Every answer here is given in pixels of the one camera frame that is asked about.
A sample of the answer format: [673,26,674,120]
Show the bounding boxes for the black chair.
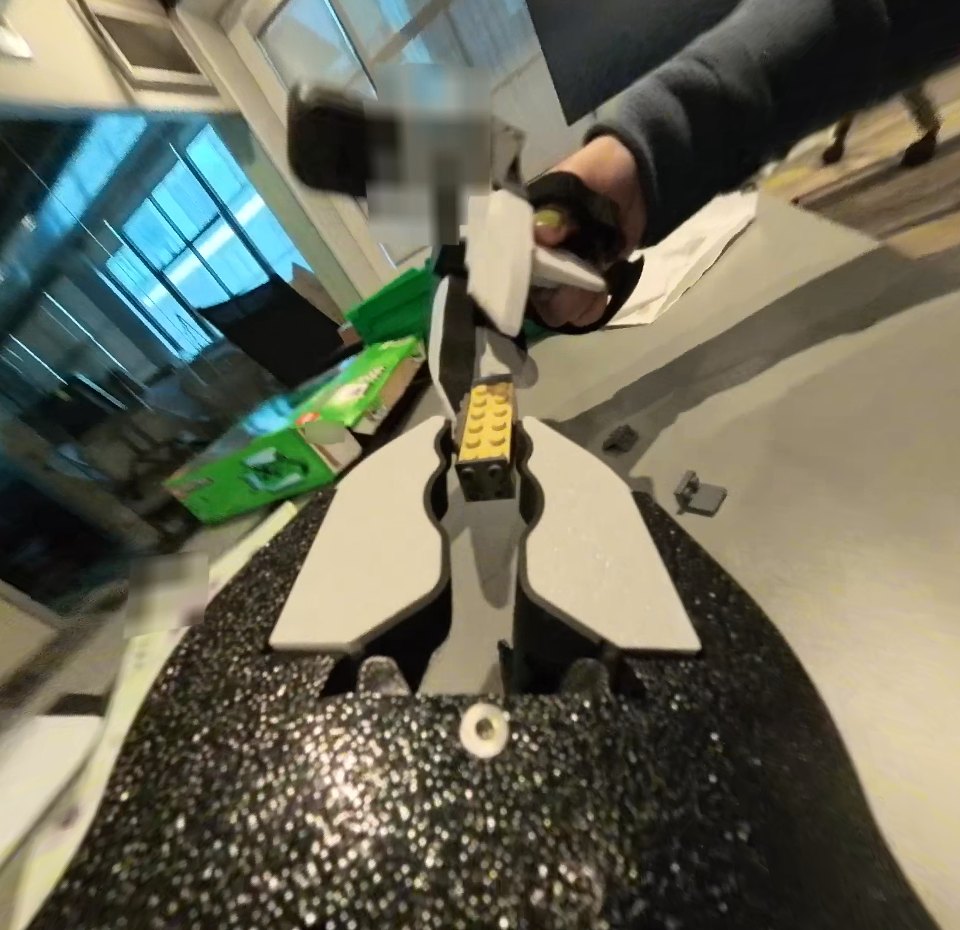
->
[197,272,355,392]

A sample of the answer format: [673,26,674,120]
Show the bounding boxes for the small grey toy piece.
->
[672,469,728,517]

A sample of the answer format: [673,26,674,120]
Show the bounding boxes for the large window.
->
[225,0,526,106]

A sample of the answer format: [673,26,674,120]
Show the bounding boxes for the yellow toy brick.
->
[455,373,528,467]

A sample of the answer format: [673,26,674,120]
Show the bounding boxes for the person's right forearm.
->
[517,0,960,250]

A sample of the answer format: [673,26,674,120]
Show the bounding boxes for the green plastic bin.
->
[345,264,453,347]

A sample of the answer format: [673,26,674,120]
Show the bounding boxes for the glass partition wall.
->
[0,112,320,593]

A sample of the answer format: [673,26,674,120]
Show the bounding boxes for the ceiling vent grille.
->
[75,0,213,92]

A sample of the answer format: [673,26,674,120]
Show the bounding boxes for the white paper sheet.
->
[613,191,760,328]

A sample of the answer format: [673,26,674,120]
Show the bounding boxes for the person's right hand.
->
[525,135,648,329]

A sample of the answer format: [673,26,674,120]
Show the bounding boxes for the black toy brick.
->
[455,457,520,505]

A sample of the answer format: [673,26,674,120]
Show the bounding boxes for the green cardboard toy box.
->
[163,336,429,526]

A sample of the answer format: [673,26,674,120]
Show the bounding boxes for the dark chair legs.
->
[819,88,944,170]

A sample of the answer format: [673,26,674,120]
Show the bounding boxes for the grey desk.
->
[0,191,960,930]

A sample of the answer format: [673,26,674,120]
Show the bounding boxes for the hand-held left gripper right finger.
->
[522,416,704,655]

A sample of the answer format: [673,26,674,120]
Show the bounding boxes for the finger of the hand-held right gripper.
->
[476,322,540,391]
[426,277,481,424]

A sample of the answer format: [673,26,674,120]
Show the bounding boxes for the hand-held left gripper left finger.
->
[267,414,456,657]

